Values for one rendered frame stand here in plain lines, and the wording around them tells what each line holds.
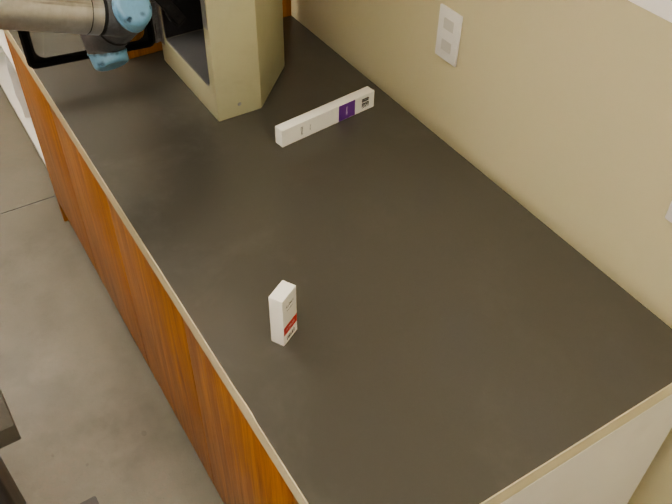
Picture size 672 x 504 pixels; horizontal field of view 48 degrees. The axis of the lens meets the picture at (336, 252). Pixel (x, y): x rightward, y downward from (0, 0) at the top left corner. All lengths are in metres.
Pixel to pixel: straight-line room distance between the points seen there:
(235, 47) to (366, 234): 0.52
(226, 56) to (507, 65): 0.60
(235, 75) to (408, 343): 0.76
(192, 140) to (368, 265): 0.54
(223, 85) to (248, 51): 0.09
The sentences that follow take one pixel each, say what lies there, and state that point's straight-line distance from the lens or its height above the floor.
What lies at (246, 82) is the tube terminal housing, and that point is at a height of 1.02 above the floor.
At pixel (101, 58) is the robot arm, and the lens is 1.62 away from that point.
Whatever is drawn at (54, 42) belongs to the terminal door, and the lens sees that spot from 1.94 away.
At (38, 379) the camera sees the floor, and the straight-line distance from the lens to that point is 2.55.
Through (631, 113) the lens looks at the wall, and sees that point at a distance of 1.35.
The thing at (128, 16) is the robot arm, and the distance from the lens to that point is 1.49.
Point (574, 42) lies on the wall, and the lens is 1.40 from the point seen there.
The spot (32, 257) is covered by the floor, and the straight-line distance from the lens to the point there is 2.94.
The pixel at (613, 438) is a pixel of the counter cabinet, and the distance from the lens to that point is 1.33.
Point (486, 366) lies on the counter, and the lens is 1.27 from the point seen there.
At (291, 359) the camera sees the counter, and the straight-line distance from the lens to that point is 1.25.
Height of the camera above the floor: 1.93
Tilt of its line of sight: 44 degrees down
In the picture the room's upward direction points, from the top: 1 degrees clockwise
